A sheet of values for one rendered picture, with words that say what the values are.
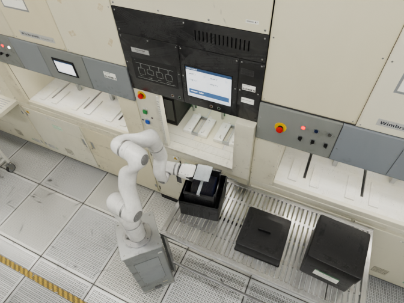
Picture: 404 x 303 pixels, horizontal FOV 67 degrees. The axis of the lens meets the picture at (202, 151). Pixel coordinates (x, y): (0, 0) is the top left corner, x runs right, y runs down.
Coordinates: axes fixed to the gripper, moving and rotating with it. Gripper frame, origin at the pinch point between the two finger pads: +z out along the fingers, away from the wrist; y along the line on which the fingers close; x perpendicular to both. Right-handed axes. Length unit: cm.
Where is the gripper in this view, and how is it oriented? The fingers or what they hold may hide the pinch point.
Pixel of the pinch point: (202, 174)
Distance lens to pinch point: 195.9
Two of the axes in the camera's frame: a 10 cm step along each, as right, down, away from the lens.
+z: 9.6, 1.8, -1.9
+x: -0.3, -6.5, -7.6
